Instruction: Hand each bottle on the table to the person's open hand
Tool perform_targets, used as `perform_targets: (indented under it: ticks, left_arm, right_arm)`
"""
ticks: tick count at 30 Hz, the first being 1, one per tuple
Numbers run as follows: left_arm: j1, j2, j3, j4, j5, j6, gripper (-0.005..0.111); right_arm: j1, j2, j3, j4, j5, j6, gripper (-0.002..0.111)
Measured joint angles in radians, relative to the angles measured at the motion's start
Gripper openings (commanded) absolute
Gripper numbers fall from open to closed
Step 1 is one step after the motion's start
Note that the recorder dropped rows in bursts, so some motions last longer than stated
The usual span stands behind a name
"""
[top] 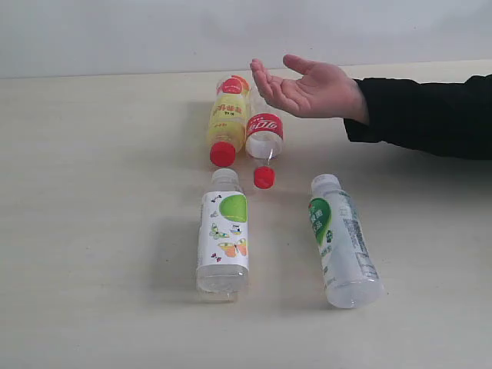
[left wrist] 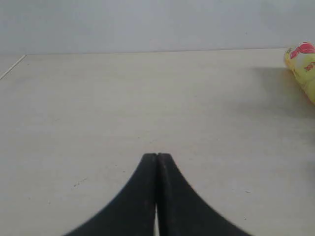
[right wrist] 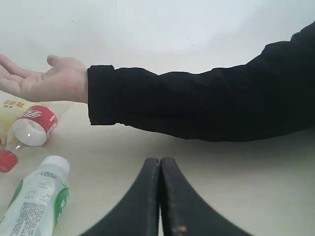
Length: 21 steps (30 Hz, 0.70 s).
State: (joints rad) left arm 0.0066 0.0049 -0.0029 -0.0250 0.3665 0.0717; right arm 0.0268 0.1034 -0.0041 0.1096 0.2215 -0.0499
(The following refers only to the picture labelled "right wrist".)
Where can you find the person's open bare hand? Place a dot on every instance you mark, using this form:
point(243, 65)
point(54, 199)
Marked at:
point(66, 80)

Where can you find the black sleeved forearm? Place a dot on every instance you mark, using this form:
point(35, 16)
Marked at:
point(271, 95)

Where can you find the yellow drink bottle red cap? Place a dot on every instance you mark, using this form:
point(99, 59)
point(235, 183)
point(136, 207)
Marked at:
point(10, 110)

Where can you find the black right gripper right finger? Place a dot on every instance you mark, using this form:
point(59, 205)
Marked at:
point(184, 212)

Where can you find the clear red label cola bottle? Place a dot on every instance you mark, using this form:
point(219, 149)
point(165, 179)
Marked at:
point(33, 128)

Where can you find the green white label bottle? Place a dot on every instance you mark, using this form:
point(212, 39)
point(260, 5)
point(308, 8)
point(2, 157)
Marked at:
point(38, 201)

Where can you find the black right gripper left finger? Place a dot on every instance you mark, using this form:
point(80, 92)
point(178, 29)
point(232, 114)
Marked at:
point(137, 213)

